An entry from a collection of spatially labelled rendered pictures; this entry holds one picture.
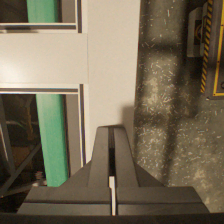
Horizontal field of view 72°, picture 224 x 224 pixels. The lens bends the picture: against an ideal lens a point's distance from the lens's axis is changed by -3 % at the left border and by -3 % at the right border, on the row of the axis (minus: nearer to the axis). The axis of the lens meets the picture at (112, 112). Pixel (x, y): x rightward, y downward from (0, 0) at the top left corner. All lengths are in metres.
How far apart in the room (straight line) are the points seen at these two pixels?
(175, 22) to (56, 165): 1.08
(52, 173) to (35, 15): 0.23
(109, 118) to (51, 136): 0.12
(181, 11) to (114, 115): 1.10
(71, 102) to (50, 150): 0.08
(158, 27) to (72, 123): 0.98
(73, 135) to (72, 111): 0.04
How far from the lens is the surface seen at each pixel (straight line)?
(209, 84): 0.91
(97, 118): 0.15
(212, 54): 0.91
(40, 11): 0.24
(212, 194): 1.82
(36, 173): 1.05
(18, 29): 0.23
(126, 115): 0.15
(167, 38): 1.15
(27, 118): 0.98
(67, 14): 0.24
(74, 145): 0.26
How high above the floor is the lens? 1.08
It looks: 73 degrees down
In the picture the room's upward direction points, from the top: 176 degrees clockwise
